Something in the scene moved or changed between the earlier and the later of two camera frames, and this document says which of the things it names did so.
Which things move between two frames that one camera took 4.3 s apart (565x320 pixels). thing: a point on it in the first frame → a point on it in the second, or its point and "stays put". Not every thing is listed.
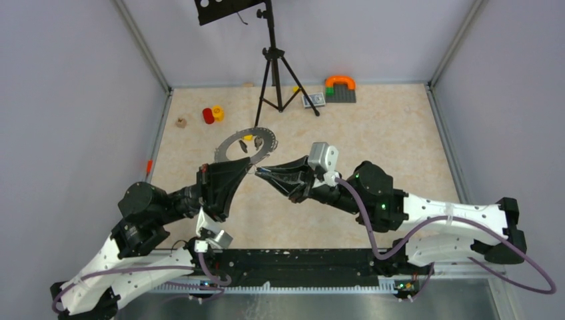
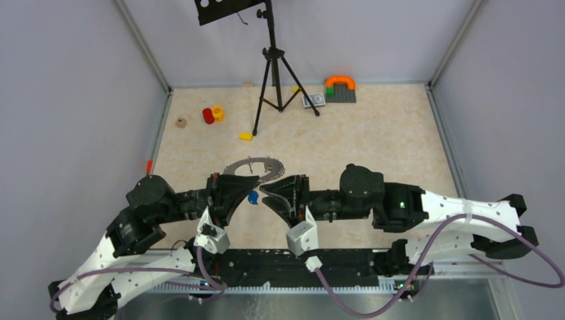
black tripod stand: [272, 53] stays put
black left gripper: [216, 183] → [224, 191]
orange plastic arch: [330, 81] stays put
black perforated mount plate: [216, 10] stays put
